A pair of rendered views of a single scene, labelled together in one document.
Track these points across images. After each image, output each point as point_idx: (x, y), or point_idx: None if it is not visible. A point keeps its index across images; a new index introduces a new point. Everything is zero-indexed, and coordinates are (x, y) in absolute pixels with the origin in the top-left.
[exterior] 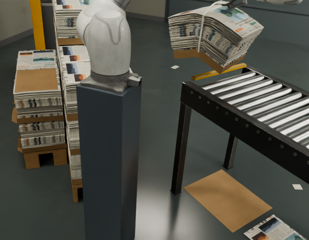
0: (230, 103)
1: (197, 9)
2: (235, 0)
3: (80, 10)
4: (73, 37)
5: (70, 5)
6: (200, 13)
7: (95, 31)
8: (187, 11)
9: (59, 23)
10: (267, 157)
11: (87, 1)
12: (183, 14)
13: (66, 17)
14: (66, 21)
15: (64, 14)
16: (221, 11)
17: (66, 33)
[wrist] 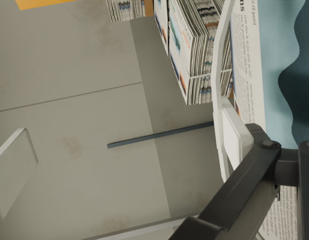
0: None
1: (231, 27)
2: (248, 239)
3: (189, 82)
4: (232, 83)
5: (181, 74)
6: (262, 227)
7: None
8: (230, 39)
9: (207, 99)
10: None
11: (174, 31)
12: None
13: (199, 94)
14: (205, 94)
15: (194, 96)
16: (303, 133)
17: (222, 90)
